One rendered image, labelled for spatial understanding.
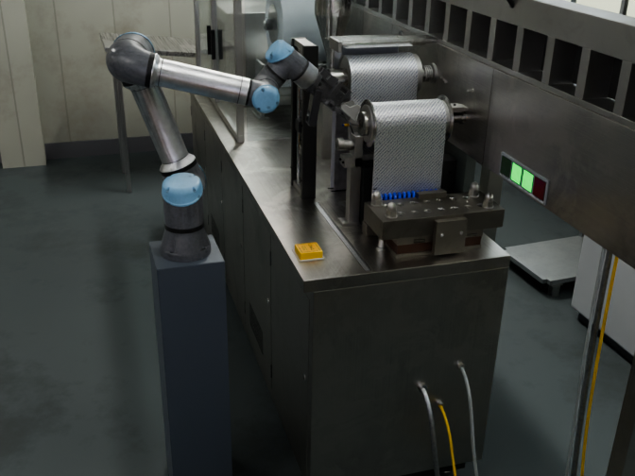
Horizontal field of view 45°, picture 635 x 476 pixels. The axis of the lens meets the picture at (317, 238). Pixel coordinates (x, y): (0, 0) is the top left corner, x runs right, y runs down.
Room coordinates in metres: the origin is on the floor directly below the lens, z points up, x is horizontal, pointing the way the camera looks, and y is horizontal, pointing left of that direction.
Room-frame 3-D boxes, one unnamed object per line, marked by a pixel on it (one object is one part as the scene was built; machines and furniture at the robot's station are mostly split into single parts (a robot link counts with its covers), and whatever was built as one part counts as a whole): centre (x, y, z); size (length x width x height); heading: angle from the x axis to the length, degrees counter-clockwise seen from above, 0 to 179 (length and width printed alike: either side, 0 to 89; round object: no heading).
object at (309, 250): (2.06, 0.03, 0.91); 0.07 x 0.07 x 0.02; 17
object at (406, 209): (2.16, -0.36, 1.00); 0.40 x 0.16 x 0.06; 107
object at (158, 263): (2.07, 0.40, 0.45); 0.20 x 0.20 x 0.90; 19
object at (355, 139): (2.31, -0.10, 1.05); 0.06 x 0.05 x 0.31; 107
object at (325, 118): (3.01, -0.04, 1.19); 0.14 x 0.14 x 0.57
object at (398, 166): (2.26, -0.28, 1.11); 0.23 x 0.01 x 0.18; 107
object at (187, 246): (2.07, 0.40, 0.95); 0.15 x 0.15 x 0.10
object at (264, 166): (3.20, 0.09, 0.88); 2.52 x 0.66 x 0.04; 17
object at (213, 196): (3.20, 0.08, 0.43); 2.52 x 0.64 x 0.86; 17
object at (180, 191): (2.08, 0.40, 1.07); 0.13 x 0.12 x 0.14; 5
